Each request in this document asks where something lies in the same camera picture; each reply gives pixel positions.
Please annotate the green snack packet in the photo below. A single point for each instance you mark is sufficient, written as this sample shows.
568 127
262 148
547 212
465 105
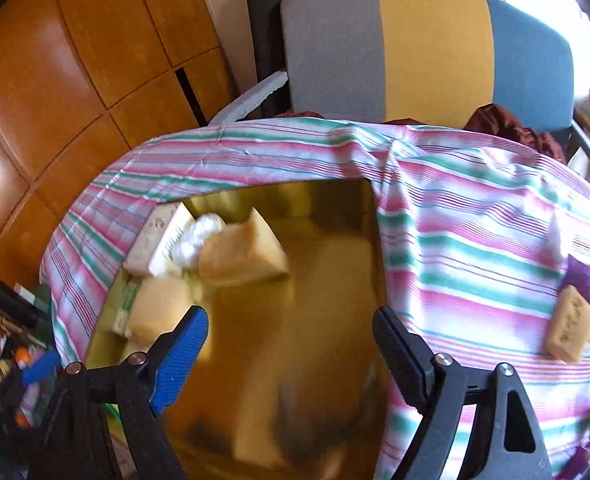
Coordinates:
125 310

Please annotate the purple snack packet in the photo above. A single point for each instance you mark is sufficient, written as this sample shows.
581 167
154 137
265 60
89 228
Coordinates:
585 275

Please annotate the maroon cloth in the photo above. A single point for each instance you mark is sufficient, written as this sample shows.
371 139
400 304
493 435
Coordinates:
510 127

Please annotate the black rolled mat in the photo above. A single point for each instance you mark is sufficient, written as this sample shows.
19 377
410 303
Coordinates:
265 45

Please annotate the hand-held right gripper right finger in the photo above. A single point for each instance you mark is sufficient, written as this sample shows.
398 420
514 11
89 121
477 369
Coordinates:
405 360

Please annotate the white soap box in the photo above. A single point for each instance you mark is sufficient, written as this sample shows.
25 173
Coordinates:
157 240

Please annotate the grey yellow blue chair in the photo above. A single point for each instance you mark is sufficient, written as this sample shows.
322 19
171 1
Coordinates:
435 45

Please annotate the white plastic wad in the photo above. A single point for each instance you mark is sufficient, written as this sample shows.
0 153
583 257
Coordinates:
197 240

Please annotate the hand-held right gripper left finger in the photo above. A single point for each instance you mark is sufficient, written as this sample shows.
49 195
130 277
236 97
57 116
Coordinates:
180 360

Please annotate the wooden wardrobe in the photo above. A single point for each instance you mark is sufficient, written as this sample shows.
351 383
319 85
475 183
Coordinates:
75 60

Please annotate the gold tin tray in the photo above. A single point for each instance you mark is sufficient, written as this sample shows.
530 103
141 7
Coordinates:
315 310

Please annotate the striped pink green tablecloth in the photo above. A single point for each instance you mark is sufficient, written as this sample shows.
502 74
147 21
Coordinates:
475 220

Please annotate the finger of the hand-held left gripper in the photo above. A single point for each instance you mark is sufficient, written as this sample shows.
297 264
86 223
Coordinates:
5 295

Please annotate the yellow cake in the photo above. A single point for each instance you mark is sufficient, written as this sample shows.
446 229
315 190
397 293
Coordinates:
572 325
157 310
245 257

